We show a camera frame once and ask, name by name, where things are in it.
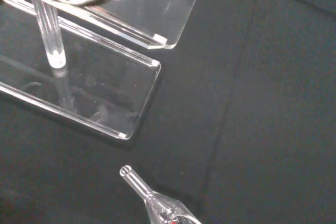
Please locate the clear acrylic funnel stand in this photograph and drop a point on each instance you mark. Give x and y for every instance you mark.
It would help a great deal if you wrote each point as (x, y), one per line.
(105, 90)

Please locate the black bench cloth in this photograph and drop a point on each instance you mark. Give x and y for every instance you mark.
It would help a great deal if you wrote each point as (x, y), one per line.
(262, 103)

